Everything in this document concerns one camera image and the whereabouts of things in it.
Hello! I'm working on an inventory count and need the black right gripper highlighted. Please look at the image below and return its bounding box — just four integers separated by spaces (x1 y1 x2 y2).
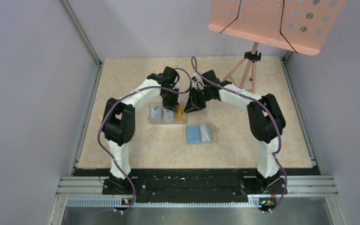
184 87 211 114

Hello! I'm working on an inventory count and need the gold credit card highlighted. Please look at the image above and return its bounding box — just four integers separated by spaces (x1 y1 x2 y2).
174 105 188 124

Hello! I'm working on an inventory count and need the clear acrylic card box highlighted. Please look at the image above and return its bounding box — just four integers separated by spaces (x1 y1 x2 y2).
148 103 188 125

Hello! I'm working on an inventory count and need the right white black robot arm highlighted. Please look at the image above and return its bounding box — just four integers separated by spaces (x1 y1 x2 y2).
185 70 286 193

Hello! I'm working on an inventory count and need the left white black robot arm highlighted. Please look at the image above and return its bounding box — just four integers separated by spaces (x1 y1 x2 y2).
101 67 180 194

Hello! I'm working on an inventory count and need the silver credit card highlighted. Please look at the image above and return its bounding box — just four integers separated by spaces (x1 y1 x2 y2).
163 109 175 123
150 106 162 120

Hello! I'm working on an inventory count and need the pink music stand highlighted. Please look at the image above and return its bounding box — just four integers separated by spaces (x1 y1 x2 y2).
208 0 346 88

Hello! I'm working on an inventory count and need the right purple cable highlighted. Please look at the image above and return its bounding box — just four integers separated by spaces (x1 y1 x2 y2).
191 56 288 215

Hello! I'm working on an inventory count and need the purple cable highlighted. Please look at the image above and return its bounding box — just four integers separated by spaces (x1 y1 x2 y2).
191 56 288 215
97 67 193 215

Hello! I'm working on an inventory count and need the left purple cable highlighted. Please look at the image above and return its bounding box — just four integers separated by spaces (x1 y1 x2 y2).
97 67 193 215

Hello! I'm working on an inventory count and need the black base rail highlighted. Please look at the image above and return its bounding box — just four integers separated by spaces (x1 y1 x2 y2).
73 167 320 206

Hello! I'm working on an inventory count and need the grey slotted cable duct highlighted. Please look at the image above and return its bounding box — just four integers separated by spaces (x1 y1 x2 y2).
66 197 261 208

